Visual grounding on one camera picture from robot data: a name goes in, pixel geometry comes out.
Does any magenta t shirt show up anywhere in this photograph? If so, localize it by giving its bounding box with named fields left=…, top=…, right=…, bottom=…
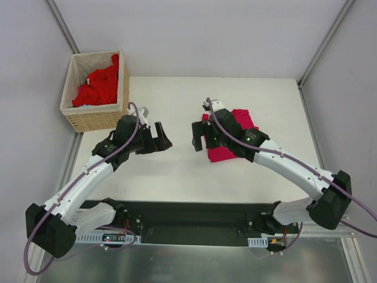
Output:
left=207, top=109, right=258, bottom=163

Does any wicker laundry basket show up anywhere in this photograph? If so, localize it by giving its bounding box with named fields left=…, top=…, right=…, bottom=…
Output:
left=59, top=50, right=130, bottom=133

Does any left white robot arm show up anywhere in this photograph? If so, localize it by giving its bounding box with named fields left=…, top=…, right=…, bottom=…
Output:
left=26, top=115, right=173, bottom=259

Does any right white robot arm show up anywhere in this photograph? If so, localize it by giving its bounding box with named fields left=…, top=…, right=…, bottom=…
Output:
left=191, top=108, right=352, bottom=235

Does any red t shirt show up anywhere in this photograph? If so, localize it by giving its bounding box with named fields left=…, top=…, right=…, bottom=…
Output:
left=72, top=54, right=119, bottom=107

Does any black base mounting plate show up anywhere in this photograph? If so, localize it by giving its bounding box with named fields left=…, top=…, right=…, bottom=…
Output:
left=73, top=200, right=300, bottom=245

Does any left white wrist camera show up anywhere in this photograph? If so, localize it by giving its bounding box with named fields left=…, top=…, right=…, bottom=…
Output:
left=133, top=107, right=149, bottom=126

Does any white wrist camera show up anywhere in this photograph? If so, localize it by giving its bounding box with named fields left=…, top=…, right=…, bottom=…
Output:
left=202, top=99, right=225, bottom=113
left=133, top=107, right=149, bottom=126

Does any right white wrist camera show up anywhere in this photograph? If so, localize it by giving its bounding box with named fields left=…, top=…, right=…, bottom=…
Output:
left=202, top=99, right=225, bottom=113

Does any left white cable duct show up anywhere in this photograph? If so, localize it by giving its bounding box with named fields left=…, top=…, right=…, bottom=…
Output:
left=75, top=232, right=134, bottom=245

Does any white cable duct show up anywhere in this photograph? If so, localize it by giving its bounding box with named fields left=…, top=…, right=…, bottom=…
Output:
left=75, top=232, right=134, bottom=245
left=247, top=236, right=269, bottom=248

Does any right white cable duct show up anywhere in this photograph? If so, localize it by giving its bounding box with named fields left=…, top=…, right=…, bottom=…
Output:
left=247, top=236, right=269, bottom=248

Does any left aluminium frame post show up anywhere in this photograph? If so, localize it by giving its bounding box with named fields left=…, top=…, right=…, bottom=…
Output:
left=44, top=0, right=80, bottom=54

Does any aluminium frame post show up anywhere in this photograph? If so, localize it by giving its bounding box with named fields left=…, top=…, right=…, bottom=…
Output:
left=44, top=0, right=80, bottom=54
left=297, top=0, right=356, bottom=90

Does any right aluminium frame post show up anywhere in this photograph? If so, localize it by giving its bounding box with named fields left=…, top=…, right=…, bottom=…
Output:
left=297, top=0, right=356, bottom=90

